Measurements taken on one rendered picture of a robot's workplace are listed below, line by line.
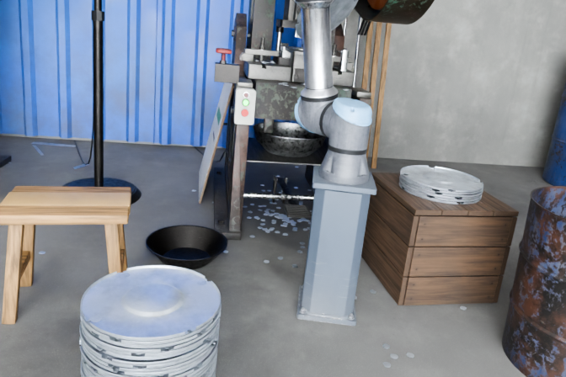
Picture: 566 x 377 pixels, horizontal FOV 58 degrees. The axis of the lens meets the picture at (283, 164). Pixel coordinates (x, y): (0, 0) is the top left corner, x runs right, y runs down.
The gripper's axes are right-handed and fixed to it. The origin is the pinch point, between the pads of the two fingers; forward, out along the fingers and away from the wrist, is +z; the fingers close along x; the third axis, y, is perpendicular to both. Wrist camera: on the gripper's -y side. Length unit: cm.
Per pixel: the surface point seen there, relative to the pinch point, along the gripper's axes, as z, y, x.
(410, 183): 23, 1, 70
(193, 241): 100, 31, 44
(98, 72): 107, 21, -44
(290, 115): 52, -4, 22
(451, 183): 13, -5, 78
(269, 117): 57, 2, 18
